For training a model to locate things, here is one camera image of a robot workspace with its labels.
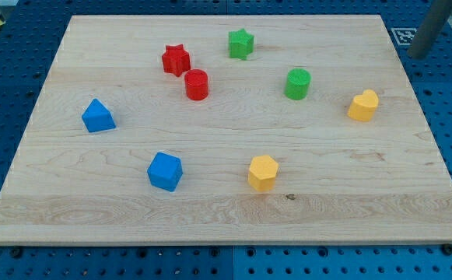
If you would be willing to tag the red cylinder block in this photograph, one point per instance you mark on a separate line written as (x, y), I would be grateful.
(196, 84)

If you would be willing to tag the yellow hexagon block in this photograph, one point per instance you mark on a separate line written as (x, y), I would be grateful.
(262, 173)

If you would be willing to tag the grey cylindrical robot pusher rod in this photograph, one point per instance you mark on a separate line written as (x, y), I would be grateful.
(430, 28)

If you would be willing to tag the green star block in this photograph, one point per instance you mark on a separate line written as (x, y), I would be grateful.
(241, 44)

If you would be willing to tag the red star block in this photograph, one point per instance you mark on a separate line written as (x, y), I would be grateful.
(176, 60)

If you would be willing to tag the yellow heart block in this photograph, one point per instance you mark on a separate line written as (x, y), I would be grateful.
(363, 106)

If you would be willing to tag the white fiducial marker tag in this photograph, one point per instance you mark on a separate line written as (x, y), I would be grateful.
(403, 36)

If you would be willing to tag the blue cube block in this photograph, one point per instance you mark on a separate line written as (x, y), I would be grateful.
(165, 171)

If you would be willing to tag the blue triangle block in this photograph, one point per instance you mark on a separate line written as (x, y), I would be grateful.
(97, 117)

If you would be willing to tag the green cylinder block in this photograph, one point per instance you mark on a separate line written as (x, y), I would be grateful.
(297, 84)

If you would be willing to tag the light wooden board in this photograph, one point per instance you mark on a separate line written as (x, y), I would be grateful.
(339, 182)

